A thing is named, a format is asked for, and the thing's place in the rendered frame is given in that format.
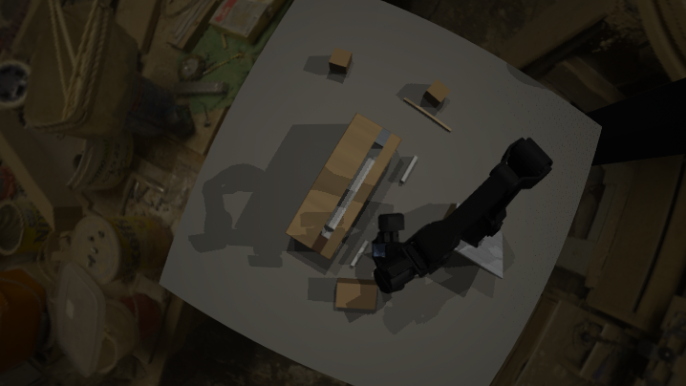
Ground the tan wooden stick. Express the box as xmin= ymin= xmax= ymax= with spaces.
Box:
xmin=403 ymin=97 xmax=452 ymax=132

